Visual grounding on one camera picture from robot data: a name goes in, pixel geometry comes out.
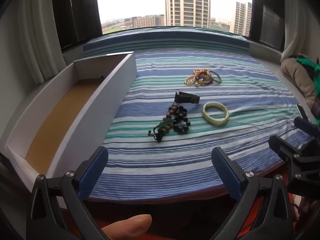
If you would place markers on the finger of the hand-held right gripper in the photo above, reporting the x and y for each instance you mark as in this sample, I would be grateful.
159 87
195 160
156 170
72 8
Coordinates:
285 147
306 127

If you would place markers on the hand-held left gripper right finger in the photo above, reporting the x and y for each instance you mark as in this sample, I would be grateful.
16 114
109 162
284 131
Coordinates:
226 175

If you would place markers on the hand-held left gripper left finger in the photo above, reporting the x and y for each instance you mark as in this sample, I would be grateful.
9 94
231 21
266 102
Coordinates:
92 172

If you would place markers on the white cardboard box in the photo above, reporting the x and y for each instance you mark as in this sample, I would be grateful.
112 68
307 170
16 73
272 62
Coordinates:
105 100

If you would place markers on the gold bangle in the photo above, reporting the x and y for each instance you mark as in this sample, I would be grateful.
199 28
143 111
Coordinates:
218 78

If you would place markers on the person's left hand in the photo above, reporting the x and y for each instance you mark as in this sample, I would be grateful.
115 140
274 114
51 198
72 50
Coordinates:
127 227

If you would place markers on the green cloth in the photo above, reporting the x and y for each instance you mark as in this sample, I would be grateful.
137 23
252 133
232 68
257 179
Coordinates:
316 80

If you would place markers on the beige pillow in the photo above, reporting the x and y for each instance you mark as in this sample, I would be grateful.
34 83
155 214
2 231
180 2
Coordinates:
297 77

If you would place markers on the blue green striped bedsheet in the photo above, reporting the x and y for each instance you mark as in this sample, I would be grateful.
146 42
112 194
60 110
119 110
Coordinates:
175 160

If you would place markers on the pale green jade bangle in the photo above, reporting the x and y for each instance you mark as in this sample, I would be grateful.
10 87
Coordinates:
215 122

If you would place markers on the white curtain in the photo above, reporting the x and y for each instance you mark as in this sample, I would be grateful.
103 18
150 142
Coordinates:
37 42
302 30

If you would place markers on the slim beige tower building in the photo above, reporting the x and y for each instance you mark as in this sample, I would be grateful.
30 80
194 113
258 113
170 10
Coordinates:
242 17

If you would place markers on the low brown building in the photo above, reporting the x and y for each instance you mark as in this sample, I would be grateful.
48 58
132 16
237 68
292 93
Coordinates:
147 21

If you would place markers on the tall beige tower building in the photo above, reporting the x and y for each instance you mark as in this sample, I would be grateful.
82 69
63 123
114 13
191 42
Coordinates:
187 2

